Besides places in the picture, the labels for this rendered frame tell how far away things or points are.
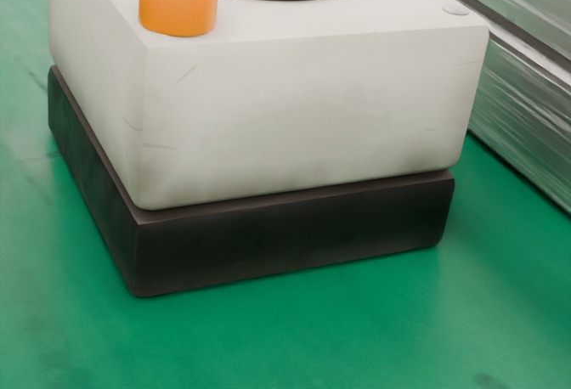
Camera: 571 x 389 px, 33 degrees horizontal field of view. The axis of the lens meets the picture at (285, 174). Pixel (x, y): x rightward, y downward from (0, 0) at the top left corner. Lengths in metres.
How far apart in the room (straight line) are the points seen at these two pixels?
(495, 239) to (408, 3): 0.07
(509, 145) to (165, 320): 0.12
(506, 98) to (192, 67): 0.12
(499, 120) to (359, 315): 0.09
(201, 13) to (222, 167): 0.03
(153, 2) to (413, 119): 0.07
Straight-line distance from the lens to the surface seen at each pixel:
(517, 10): 0.28
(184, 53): 0.18
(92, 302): 0.21
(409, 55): 0.21
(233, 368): 0.20
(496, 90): 0.28
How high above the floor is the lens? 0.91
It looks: 30 degrees down
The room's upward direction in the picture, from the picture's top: 8 degrees clockwise
